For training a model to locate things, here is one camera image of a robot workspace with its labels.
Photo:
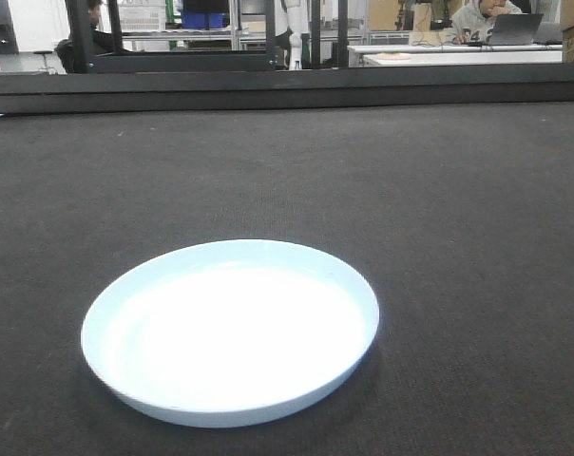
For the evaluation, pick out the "blue storage bin background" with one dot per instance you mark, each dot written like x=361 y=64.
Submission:
x=201 y=20

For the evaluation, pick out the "grey laptop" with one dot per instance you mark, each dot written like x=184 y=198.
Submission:
x=514 y=30

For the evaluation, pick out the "light blue round tray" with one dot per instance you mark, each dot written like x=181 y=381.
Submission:
x=230 y=333

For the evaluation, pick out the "person in black clothes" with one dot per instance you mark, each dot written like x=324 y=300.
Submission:
x=102 y=41

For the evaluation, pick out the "white background table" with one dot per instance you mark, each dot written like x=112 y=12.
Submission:
x=457 y=55

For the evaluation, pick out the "black table edge rail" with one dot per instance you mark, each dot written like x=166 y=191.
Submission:
x=328 y=88

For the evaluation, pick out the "person in grey hoodie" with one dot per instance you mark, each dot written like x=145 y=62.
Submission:
x=475 y=21

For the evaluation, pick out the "white humanoid robot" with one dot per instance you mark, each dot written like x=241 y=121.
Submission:
x=292 y=18

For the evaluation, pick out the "black metal frame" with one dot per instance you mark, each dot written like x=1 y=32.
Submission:
x=145 y=44

